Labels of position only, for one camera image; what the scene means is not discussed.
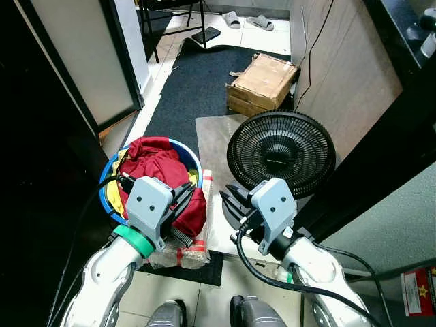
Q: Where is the dark red garment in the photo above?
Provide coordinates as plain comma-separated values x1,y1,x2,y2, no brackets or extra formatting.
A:
119,136,208,239

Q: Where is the black electric fan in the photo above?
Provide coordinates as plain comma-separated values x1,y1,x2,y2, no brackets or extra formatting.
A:
226,111,337,231

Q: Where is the blue plastic basin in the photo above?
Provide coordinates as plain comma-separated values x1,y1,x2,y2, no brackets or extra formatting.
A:
99,138,203,225

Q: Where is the grey robot left leg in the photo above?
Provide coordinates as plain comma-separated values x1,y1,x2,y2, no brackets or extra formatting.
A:
145,300,189,327

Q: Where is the grey robot leg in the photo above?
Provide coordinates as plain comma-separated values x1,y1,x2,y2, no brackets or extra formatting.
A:
229,294,288,327
145,300,189,327

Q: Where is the grey robot right leg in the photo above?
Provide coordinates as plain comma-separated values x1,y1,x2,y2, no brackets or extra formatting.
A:
229,294,288,327

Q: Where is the dark blue floor mat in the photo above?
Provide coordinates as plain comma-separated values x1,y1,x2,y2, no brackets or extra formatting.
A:
143,42,295,159

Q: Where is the brown cardboard box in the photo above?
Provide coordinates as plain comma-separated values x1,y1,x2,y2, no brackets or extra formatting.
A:
226,53,300,117

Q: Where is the red star sticker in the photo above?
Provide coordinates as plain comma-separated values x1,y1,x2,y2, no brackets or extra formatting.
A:
401,267,436,318

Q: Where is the black flat floor device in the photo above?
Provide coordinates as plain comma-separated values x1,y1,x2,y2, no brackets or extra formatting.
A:
191,26,222,45

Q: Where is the wood panel cabinet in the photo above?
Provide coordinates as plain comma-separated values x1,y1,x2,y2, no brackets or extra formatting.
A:
290,0,404,164

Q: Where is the grey slipper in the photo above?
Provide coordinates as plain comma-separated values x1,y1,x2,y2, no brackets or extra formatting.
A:
245,15,275,32
221,10,242,29

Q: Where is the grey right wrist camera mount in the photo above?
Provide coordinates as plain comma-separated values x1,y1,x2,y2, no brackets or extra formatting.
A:
251,178,298,237

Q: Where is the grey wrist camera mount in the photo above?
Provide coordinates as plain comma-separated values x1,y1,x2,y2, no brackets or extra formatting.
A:
251,178,298,237
126,176,174,237

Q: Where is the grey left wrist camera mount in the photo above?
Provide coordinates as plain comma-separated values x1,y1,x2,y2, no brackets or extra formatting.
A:
126,176,174,237

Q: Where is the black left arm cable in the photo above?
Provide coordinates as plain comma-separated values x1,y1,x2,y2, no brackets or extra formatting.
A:
46,173,137,327

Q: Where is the thin black wall cable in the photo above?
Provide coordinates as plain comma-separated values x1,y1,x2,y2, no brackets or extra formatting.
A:
298,0,336,111

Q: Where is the black metal chair frame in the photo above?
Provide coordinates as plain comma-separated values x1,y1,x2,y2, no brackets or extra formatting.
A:
136,0,209,63

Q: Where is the white door black frame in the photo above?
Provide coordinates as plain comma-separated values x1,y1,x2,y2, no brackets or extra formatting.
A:
14,0,145,136

